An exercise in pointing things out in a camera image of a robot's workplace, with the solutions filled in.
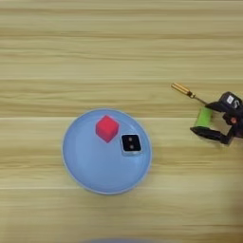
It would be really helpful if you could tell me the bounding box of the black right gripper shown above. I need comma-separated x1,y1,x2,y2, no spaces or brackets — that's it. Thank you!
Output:
189,101,243,146

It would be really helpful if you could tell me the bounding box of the green rectangular block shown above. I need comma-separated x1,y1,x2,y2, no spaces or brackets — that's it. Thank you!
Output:
194,106,214,129

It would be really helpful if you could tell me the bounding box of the amber handled screwdriver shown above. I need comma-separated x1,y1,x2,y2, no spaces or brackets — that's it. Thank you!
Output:
171,83,209,105

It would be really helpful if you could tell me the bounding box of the white cube with black face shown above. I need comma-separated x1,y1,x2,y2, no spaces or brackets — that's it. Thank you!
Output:
120,133,143,158

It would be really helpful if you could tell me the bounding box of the red cube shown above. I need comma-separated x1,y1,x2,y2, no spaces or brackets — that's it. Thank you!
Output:
95,114,121,143

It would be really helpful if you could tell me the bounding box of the small black box white label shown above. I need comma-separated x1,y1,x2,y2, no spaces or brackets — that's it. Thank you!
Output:
217,91,243,112

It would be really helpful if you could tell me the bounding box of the blue round plate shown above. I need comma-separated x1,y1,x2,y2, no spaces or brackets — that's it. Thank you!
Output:
61,108,153,196

